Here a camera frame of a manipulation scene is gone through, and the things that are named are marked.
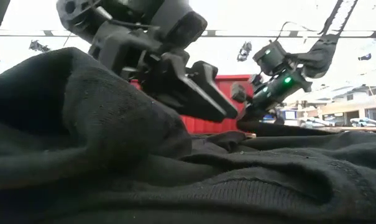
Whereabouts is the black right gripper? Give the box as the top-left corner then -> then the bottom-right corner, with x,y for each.
230,75 -> 264,124

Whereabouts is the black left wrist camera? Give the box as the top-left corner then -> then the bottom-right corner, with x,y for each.
88,21 -> 163,75

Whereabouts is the black knit sweater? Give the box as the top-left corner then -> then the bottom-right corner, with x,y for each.
0,46 -> 376,224

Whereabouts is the red plastic bin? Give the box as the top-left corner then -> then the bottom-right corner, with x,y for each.
130,73 -> 254,134

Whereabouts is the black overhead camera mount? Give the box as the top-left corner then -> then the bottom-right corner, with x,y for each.
236,40 -> 253,62

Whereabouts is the black ceiling light fixture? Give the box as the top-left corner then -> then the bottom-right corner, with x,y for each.
28,39 -> 51,53

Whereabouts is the wooden background table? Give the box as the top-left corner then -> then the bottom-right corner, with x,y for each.
314,126 -> 376,133

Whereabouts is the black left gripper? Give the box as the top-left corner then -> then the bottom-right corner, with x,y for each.
121,50 -> 239,123

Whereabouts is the blue labelled storage bin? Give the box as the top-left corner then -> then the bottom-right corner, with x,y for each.
282,110 -> 298,121

